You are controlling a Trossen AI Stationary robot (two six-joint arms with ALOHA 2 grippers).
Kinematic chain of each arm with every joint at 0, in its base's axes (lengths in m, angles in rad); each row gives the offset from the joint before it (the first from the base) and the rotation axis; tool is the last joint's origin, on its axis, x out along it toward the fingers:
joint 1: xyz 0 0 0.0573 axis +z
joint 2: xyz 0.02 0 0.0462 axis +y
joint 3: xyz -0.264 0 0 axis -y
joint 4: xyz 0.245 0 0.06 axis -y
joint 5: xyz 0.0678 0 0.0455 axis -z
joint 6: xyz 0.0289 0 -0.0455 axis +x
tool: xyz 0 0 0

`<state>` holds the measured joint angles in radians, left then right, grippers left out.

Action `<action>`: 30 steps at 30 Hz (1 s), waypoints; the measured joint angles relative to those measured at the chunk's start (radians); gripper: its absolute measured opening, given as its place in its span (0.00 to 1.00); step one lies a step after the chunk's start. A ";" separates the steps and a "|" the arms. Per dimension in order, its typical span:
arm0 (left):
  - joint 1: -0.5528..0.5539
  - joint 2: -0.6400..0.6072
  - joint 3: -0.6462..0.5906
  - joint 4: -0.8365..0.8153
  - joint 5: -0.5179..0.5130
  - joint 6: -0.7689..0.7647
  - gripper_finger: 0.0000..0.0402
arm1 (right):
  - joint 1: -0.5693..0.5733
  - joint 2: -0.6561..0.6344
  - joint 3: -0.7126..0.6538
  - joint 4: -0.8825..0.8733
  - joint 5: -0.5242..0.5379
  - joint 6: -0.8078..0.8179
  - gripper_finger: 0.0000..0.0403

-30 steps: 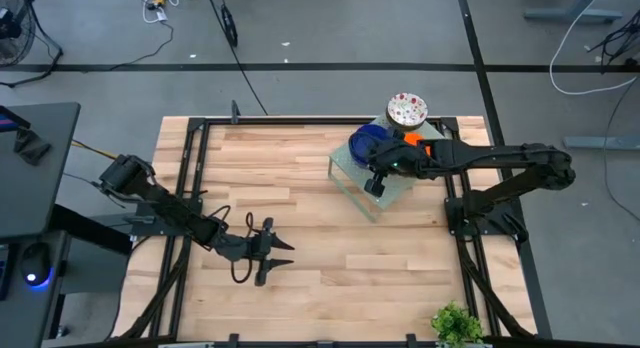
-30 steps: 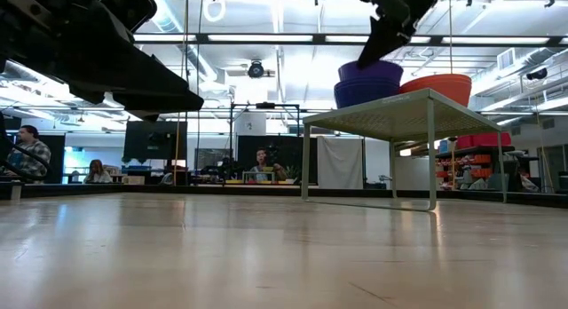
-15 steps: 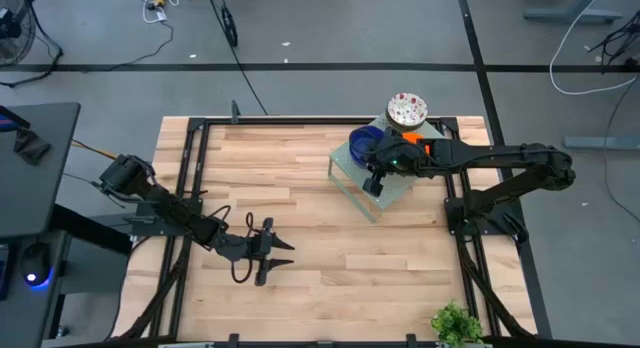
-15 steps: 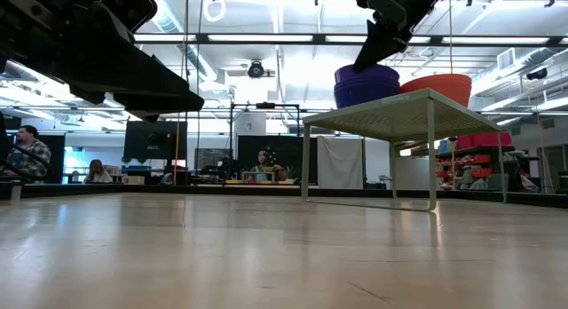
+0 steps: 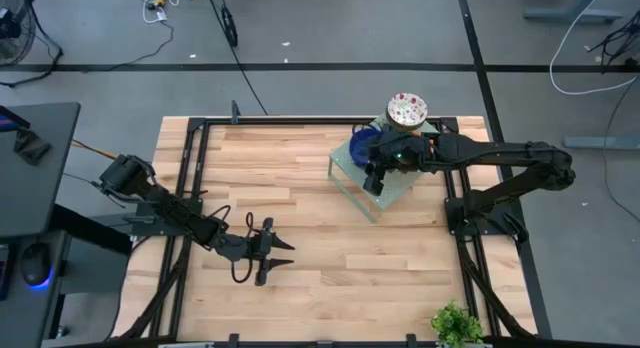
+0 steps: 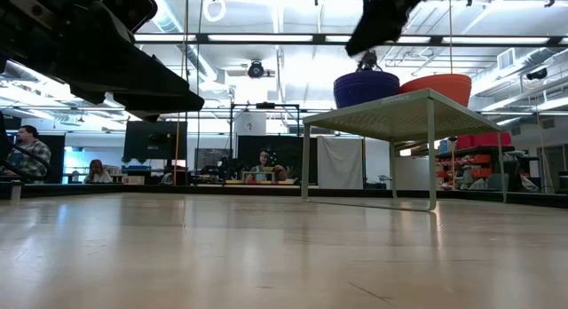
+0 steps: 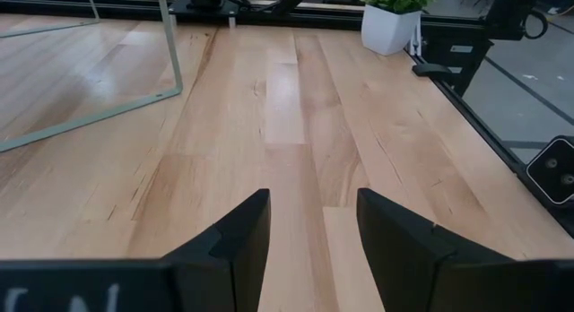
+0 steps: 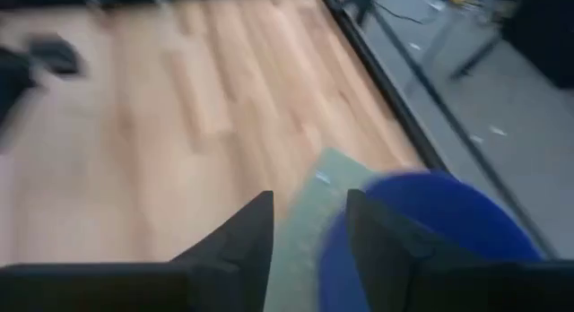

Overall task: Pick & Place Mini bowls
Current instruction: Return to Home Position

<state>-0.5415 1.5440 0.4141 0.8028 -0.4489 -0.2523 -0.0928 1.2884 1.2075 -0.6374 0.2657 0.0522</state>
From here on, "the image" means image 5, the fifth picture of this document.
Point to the small green plant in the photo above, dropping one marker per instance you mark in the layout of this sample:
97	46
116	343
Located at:
455	325

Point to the black side desk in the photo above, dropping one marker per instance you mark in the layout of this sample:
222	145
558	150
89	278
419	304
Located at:
40	198

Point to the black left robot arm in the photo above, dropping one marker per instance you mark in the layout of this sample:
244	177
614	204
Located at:
175	215

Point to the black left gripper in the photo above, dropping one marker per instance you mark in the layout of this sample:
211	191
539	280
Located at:
264	248

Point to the black aluminium table frame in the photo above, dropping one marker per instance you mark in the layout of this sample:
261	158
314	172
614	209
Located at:
196	158

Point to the black phone stand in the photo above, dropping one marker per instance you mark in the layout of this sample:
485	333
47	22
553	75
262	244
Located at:
31	147

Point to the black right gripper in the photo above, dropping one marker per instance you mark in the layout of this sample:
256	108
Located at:
405	148

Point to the dark tablet device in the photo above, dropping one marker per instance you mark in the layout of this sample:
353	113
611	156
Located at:
10	119

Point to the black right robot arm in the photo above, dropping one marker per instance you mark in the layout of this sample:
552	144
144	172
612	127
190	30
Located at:
500	150

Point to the green perforated metal rack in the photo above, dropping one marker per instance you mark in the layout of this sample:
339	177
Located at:
360	180

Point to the black frame bracket post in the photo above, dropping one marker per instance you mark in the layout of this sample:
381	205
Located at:
235	113

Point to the black mouse with blue light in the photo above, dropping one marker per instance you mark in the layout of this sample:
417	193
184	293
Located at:
35	263

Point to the grey table foot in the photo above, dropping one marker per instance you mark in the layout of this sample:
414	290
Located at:
600	142
570	15

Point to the black floor fan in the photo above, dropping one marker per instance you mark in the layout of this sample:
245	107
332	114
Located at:
10	28

